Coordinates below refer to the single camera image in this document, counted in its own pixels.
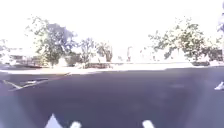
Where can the small slender tree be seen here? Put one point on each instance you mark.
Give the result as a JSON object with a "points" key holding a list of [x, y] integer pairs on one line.
{"points": [[87, 50]]}

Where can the white painted road mark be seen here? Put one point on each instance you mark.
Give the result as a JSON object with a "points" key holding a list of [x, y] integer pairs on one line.
{"points": [[220, 86]]}

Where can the pale concrete sidewalk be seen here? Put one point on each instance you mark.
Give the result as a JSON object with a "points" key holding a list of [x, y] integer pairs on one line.
{"points": [[100, 68]]}

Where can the large leafy tree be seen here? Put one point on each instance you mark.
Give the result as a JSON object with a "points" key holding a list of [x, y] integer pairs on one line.
{"points": [[53, 41]]}

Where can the broad leafy tree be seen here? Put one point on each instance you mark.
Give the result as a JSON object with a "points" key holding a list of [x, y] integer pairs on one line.
{"points": [[181, 40]]}

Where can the low dark hedge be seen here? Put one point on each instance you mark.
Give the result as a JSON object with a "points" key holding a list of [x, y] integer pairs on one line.
{"points": [[96, 65]]}

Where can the white painted road lines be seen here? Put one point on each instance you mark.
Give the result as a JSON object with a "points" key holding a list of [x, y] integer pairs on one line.
{"points": [[23, 84]]}

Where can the small dark tree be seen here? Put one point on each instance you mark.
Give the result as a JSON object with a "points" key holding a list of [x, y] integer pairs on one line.
{"points": [[106, 50]]}

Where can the dark grey asphalt road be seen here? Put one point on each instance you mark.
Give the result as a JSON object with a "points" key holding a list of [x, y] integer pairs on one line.
{"points": [[120, 96]]}

